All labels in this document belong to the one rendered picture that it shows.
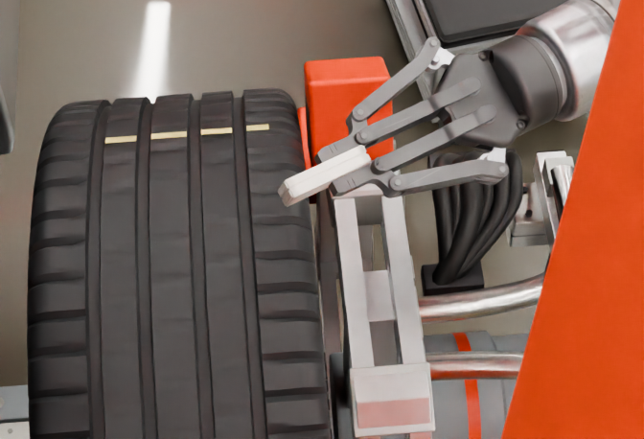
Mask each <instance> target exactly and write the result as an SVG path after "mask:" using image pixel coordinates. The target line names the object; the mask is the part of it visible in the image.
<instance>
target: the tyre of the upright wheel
mask: <svg viewBox="0 0 644 439"><path fill-rule="evenodd" d="M305 170H306V167H305V159H304V152H303V145H302V138H301V131H300V126H299V119H298V114H297V109H296V105H295V103H294V101H293V99H292V98H291V97H290V95H289V94H288V93H287V92H286V91H284V90H282V89H279V88H258V89H244V90H243V95H242V97H237V98H234V97H233V93H232V90H230V91H217V92H203V93H202V97H201V100H194V97H193V95H192V93H190V94H175V95H162V96H157V97H156V99H155V103H154V104H152V103H151V102H150V99H149V98H148V97H134V98H121V99H116V100H115V101H114V102H113V104H111V103H110V102H109V100H94V101H79V102H72V103H69V104H66V105H64V106H63V107H62V108H61V109H60V110H58V111H57V112H56V114H55V115H54V117H53V118H52V120H51V122H50V123H49V125H48V127H47V129H46V132H45V135H44V139H43V142H42V146H41V150H40V154H39V158H38V163H37V168H36V177H35V181H34V200H33V205H32V215H31V233H30V243H29V263H28V296H27V325H28V329H27V356H28V364H27V368H28V397H29V430H30V439H333V436H332V429H331V428H330V417H329V410H330V401H329V399H328V394H327V392H328V391H329V388H328V377H327V365H326V354H325V352H324V348H323V337H322V327H321V316H320V306H319V295H318V285H317V275H316V265H315V255H314V245H313V236H312V227H311V209H310V201H309V197H306V198H304V199H302V200H300V201H298V202H296V203H294V204H292V205H289V206H288V207H286V206H285V204H284V202H283V198H282V197H280V196H279V194H278V190H279V188H280V187H281V185H282V184H283V182H284V181H285V180H286V179H289V178H291V177H293V176H295V175H297V174H299V173H302V172H304V171H305Z"/></svg>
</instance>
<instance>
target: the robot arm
mask: <svg viewBox="0 0 644 439"><path fill-rule="evenodd" d="M619 4H620V0H568V1H566V2H564V3H562V4H560V6H559V7H557V8H554V9H552V10H550V11H548V12H545V13H544V14H542V15H540V16H538V17H535V18H533V19H531V20H528V21H527V22H526V23H525V24H524V25H523V26H522V27H521V28H520V29H519V30H518V31H517V32H516V35H514V36H512V37H510V38H508V39H506V40H503V41H501V42H499V43H497V44H495V45H493V46H491V47H489V48H487V49H484V50H482V51H480V52H478V53H474V54H466V53H462V54H458V55H456V56H455V55H453V54H451V53H450V52H448V51H446V50H445V49H443V48H441V47H440V46H441V44H440V41H439V39H438V38H437V37H434V36H431V37H429V38H428V39H427V40H426V42H425V43H424V44H423V46H422V47H421V48H420V50H419V51H418V53H417V54H416V56H415V57H414V59H413V60H412V61H411V62H410V63H408V64H407V65H406V66H405V67H404V68H403V69H402V70H401V71H399V72H398V73H397V74H396V75H394V76H393V77H392V78H391V79H389V80H388V81H387V82H385V83H384V84H383V85H382V86H380V87H379V88H378V89H377V90H376V91H374V92H373V93H372V94H371V95H369V96H368V97H367V98H366V99H364V100H363V101H362V102H361V103H359V104H358V105H357V106H355V108H354V109H353V110H352V111H351V113H350V114H349V115H348V117H347V118H346V121H345V122H346V126H347V127H348V130H349V136H347V137H345V138H343V139H341V140H339V141H336V142H334V143H332V144H330V145H328V146H326V147H324V148H322V149H321V150H320V151H319V152H318V153H317V154H316V155H315V156H314V158H313V159H314V161H315V163H316V164H317V166H315V167H312V168H310V169H308V170H306V171H304V172H302V173H299V174H297V175H295V176H293V177H291V178H289V179H286V180H285V181H284V182H283V184H282V185H281V187H280V188H279V190H278V194H279V196H280V197H282V198H283V202H284V204H285V206H286V207H288V206H289V205H292V204H294V203H296V202H298V201H300V200H302V199H304V198H306V197H308V196H312V195H314V194H316V193H318V192H320V191H322V190H324V189H327V188H330V190H331V192H332V194H333V197H335V196H344V195H346V194H348V193H350V192H351V191H353V190H355V189H358V188H360V187H362V186H364V185H366V184H375V185H376V186H378V187H379V188H380V189H381V190H382V193H383V195H384V196H385V197H387V198H393V197H398V196H407V195H412V194H416V193H420V192H425V191H430V190H435V189H440V188H445V187H449V186H453V185H458V184H463V183H468V182H476V183H483V184H489V185H495V184H496V183H498V182H499V181H500V180H501V179H502V178H504V177H505V176H506V175H507V174H508V173H509V167H508V166H507V165H506V164H505V150H506V149H508V147H510V146H511V145H512V144H513V143H514V141H515V139H516V138H517V137H519V136H520V135H522V134H524V133H526V132H528V131H530V130H532V129H534V128H536V127H539V126H541V125H543V124H545V123H548V122H550V121H552V120H554V119H555V120H558V121H561V122H565V121H571V120H573V119H575V118H577V117H580V116H582V115H584V114H586V113H588V112H589V111H590V110H591V106H592V102H593V99H594V95H595V91H596V88H597V84H598V80H599V78H600V74H601V70H602V67H603V63H604V59H605V56H606V52H607V49H608V46H609V42H610V36H611V32H612V28H613V25H614V21H615V17H616V15H617V11H618V7H619ZM439 68H445V69H446V70H445V72H444V74H443V76H442V78H441V79H440V81H439V83H438V85H437V87H436V89H435V91H434V94H433V95H432V96H430V97H429V98H428V99H426V100H424V101H421V102H419V103H417V104H414V105H412V106H410V107H408V108H406V109H404V110H402V111H399V112H397V113H395V114H393V115H391V116H388V117H386V118H384V119H382V120H380V121H377V122H375V123H373V124H372V125H370V126H368V125H367V120H368V119H370V118H371V117H372V116H373V115H374V114H376V113H377V112H378V111H379V110H381V109H382V108H383V107H384V106H386V105H387V104H388V103H389V102H391V101H392V100H393V99H394V98H396V97H397V96H398V95H399V94H401V93H402V92H403V91H404V89H406V88H407V87H408V86H409V85H411V84H412V83H413V82H414V81H415V80H417V79H418V78H419V77H420V76H421V75H422V74H423V72H424V71H426V72H428V73H434V72H435V71H436V70H437V69H439ZM437 117H438V118H439V119H440V120H441V121H442V122H443V124H444V126H443V127H441V128H439V129H437V130H435V131H433V132H431V133H429V134H428V135H426V136H424V137H421V138H419V139H417V140H415V141H413V142H411V143H409V144H407V145H405V146H402V147H400V148H398V149H396V150H393V151H391V152H389V153H387V154H385V155H383V156H381V157H377V158H376V159H375V160H374V161H373V162H371V158H370V156H369V154H366V149H368V148H370V147H372V146H374V145H376V144H378V143H380V142H382V141H384V140H387V139H389V138H391V137H393V136H395V135H397V134H400V133H402V132H404V131H406V130H408V129H410V128H413V127H415V126H417V125H419V124H421V123H424V122H428V121H430V120H432V119H435V118H437ZM455 143H457V144H459V145H462V146H467V147H472V148H477V149H482V150H489V151H490V153H484V154H482V155H481V156H480V157H479V158H478V159H477V160H471V161H466V162H461V163H456V164H451V165H446V166H442V167H437V168H432V169H427V170H422V171H417V172H413V173H404V174H399V175H395V174H394V172H395V171H397V170H399V169H401V168H403V167H406V166H408V165H410V164H412V163H414V162H416V161H418V160H420V159H422V158H424V157H426V156H428V155H431V154H432V153H434V152H436V151H438V150H443V149H445V148H447V147H449V146H451V145H453V144H455ZM370 162H371V163H370Z"/></svg>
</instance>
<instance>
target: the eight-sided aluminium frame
mask: <svg viewBox="0 0 644 439"><path fill-rule="evenodd" d="M375 224H380V229H381V236H382V244H383V252H384V259H385V266H386V270H387V272H388V280H389V287H390V294H391V302H392V309H393V316H394V325H393V326H394V333H395V340H396V348H397V356H398V363H399V364H396V365H384V366H374V359H373V351H372V343H371V335H370V327H369V318H368V311H367V303H366V294H365V286H364V278H363V272H367V271H374V239H373V225H375ZM314 245H315V264H316V272H317V279H318V281H319V285H320V300H321V314H322V329H323V344H324V352H325V354H326V365H327V377H328V388H329V391H328V392H327V394H328V399H329V401H330V410H329V417H330V428H331V429H332V436H333V439H334V427H333V415H332V403H331V388H330V368H329V357H330V354H332V353H340V352H341V351H340V335H339V320H338V305H337V289H336V279H339V281H340V290H341V299H342V308H343V316H344V326H345V335H346V343H347V352H348V361H349V370H348V371H347V379H348V390H349V402H350V413H351V425H352V436H353V438H356V439H380V437H381V436H387V435H399V434H404V435H405V439H432V433H431V432H432V431H435V420H434V409H433V400H432V389H431V379H430V369H429V363H428V362H425V355H424V348H423V342H422V335H421V328H420V321H419V314H418V307H417V300H416V293H415V287H414V280H413V273H412V266H411V260H410V253H409V246H408V239H407V233H406V225H405V218H404V196H398V197H393V198H387V197H385V196H384V195H383V193H382V190H381V189H380V188H379V187H378V186H376V185H375V184H366V185H364V186H362V187H360V188H358V189H355V190H353V191H351V192H350V193H348V194H346V195H344V196H335V197H334V196H333V194H332V192H331V190H330V188H327V189H324V190H322V191H320V192H318V193H316V226H314Z"/></svg>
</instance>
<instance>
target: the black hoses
mask: <svg viewBox="0 0 644 439"><path fill-rule="evenodd" d="M484 153H490V151H489V150H474V151H462V152H450V153H436V154H431V155H429V156H428V159H427V168H428V169H432V168H437V167H442V166H446V165H451V164H456V163H461V162H466V161H471V160H477V159H478V158H479V157H480V156H481V155H482V154H484ZM505 164H506V165H507V166H508V167H509V173H508V174H507V175H506V176H505V177H504V178H502V179H501V180H500V181H499V182H498V183H496V184H495V185H494V188H493V185H489V184H483V183H476V182H468V183H463V184H458V185H453V186H449V187H445V188H440V189H435V190H431V191H432V196H433V202H434V209H435V218H436V227H437V239H438V251H439V264H432V265H422V270H421V279H422V286H423V293H424V296H429V295H437V294H446V293H454V292H460V291H467V290H474V289H483V288H484V286H485V283H484V277H483V271H482V265H481V262H480V260H481V259H482V258H483V256H484V255H485V254H486V253H487V252H488V251H489V250H490V248H491V247H492V246H493V245H494V244H495V242H496V241H497V240H498V239H499V237H500V236H501V235H502V233H503V232H504V231H505V230H506V228H507V227H508V225H509V224H510V222H511V221H512V219H513V218H514V216H515V214H516V213H517V211H518V208H519V205H520V204H521V201H522V194H523V178H522V164H521V159H520V156H519V155H518V154H517V153H516V149H506V150H505ZM493 199H494V201H493ZM492 204H493V205H492ZM491 207H492V208H491Z"/></svg>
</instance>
